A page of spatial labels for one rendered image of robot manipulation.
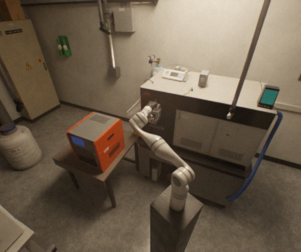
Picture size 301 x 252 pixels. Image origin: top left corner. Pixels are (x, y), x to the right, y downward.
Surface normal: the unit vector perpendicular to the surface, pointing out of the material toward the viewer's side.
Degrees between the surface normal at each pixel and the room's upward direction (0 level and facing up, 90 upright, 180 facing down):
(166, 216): 0
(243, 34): 90
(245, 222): 0
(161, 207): 0
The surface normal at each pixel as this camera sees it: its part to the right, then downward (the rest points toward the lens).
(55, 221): 0.00, -0.80
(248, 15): -0.41, 0.54
